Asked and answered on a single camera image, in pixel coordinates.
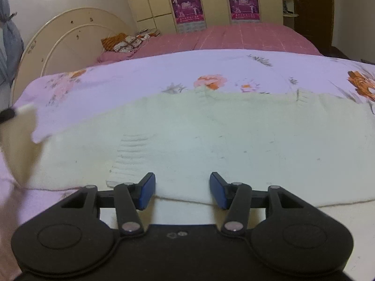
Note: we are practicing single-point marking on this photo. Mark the pink checked bed cover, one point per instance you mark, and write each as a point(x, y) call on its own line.
point(234, 39)

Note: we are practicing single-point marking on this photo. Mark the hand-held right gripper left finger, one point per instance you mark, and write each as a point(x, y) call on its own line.
point(148, 190)

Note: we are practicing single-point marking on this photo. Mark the dark wooden door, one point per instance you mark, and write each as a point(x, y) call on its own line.
point(313, 8)

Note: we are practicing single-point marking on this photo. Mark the orange patterned pillow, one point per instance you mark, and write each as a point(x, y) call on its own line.
point(124, 42)

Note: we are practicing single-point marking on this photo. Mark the grey curtain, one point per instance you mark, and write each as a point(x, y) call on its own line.
point(10, 35)

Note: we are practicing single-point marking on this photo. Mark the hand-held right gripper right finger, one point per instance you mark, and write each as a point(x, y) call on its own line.
point(218, 190)

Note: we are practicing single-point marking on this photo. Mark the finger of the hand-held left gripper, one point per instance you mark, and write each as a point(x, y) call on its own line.
point(6, 115)

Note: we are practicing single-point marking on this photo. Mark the pink wall calendar poster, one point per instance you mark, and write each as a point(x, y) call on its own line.
point(243, 4)
point(186, 5)

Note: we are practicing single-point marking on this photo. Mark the cream knit sweater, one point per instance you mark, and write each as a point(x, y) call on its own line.
point(222, 140)

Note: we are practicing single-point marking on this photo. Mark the cream rounded headboard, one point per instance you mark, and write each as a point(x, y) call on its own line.
point(67, 39)

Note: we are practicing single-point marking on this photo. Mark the purple floral bed sheet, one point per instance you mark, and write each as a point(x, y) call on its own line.
point(152, 76)

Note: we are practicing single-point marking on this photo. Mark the cream wardrobe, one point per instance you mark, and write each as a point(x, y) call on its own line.
point(211, 3)

